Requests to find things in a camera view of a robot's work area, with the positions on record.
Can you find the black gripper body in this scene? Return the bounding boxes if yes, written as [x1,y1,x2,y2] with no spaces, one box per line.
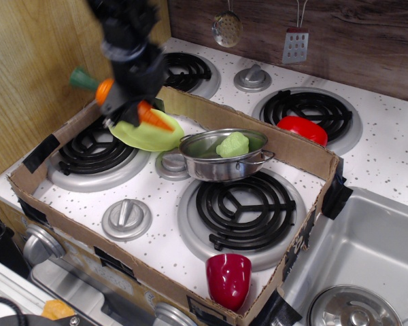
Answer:
[95,42,167,128]

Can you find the orange toy carrot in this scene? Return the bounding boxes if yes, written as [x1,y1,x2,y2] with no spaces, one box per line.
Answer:
[69,67,174,132]

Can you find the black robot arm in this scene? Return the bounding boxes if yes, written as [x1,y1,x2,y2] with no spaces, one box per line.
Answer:
[87,1,165,127]

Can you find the light green plate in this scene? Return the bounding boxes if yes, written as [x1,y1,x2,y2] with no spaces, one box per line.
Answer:
[109,109,184,151]

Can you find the back left black burner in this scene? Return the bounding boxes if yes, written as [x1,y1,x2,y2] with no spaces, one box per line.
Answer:
[164,52,212,92]

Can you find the black burner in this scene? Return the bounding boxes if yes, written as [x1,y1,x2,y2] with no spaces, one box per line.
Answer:
[195,172,297,251]
[260,90,353,141]
[58,117,138,175]
[164,52,212,92]

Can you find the front left black burner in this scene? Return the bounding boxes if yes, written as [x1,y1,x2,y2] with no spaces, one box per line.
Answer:
[58,117,138,175]

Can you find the hanging steel skimmer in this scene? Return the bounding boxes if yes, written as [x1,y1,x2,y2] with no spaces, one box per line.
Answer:
[211,0,243,48]

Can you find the middle silver stove knob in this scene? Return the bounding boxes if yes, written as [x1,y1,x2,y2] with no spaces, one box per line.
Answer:
[155,149,190,181]

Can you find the silver stove knob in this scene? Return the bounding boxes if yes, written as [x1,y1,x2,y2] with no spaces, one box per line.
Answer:
[233,64,272,93]
[155,149,190,181]
[101,199,152,242]

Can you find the back silver stove knob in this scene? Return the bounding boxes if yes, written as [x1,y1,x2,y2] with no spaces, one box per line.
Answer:
[233,64,272,93]

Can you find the small steel pot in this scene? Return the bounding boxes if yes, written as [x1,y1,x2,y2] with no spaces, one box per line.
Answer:
[179,128,275,182]

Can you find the green toy lettuce piece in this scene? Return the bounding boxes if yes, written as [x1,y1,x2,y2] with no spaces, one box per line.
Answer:
[216,132,249,158]

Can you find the front silver stove knob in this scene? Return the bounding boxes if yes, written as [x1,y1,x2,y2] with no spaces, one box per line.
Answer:
[101,199,152,242]

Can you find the hanging steel spatula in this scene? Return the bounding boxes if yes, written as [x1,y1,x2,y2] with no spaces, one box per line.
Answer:
[282,1,309,65]

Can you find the cardboard fence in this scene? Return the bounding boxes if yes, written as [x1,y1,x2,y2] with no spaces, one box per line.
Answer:
[9,88,343,325]

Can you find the front right black burner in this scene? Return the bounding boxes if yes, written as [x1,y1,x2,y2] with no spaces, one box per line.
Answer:
[195,172,297,251]

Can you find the back right black burner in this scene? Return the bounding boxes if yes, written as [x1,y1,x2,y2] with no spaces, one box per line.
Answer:
[260,90,353,141]

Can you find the silver oven knob left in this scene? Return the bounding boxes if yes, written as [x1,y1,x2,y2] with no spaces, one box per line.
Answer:
[23,224,65,266]

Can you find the silver oven knob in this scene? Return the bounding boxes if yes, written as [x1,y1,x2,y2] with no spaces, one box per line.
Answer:
[23,224,65,266]
[152,302,197,326]

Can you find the red toy cup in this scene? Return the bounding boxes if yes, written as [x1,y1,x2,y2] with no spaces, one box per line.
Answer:
[205,253,252,312]

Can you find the silver oven knob right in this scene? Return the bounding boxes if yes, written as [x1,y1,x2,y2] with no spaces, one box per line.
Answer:
[152,302,197,326]

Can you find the orange sponge piece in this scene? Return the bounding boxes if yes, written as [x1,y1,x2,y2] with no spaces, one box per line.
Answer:
[41,300,75,321]

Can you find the steel sink basin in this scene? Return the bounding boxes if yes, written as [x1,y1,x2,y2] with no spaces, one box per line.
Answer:
[283,188,408,325]

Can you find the steel pot lid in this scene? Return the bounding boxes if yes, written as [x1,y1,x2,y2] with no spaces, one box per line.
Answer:
[306,285,403,326]

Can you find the black cable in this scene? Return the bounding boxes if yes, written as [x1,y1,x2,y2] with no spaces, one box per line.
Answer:
[0,294,30,326]

